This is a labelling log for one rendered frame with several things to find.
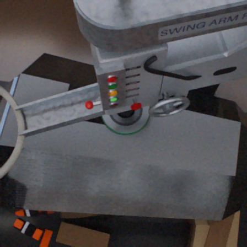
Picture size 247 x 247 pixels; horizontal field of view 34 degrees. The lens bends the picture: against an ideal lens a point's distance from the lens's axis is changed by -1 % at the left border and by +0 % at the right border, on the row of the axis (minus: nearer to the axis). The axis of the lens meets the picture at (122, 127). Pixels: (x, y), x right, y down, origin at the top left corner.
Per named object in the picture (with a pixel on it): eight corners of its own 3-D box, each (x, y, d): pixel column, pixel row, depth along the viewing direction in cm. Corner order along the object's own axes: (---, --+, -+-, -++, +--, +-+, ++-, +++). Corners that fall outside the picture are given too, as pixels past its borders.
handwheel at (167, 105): (180, 89, 151) (185, 71, 137) (187, 113, 148) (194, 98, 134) (141, 98, 151) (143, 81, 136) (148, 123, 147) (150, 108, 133)
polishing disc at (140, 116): (94, 122, 177) (93, 121, 176) (113, 81, 183) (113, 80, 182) (138, 140, 175) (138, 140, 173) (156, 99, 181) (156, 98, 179)
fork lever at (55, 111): (177, 56, 163) (176, 50, 158) (191, 99, 157) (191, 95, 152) (17, 103, 168) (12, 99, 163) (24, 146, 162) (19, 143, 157)
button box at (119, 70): (123, 99, 139) (123, 60, 112) (125, 106, 138) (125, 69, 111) (101, 104, 139) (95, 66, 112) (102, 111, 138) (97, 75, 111)
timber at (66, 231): (58, 242, 245) (55, 241, 234) (64, 223, 249) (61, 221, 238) (106, 254, 243) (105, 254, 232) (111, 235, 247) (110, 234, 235)
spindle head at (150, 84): (182, 48, 160) (202, -27, 118) (198, 98, 153) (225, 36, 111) (94, 68, 158) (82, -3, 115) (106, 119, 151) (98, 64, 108)
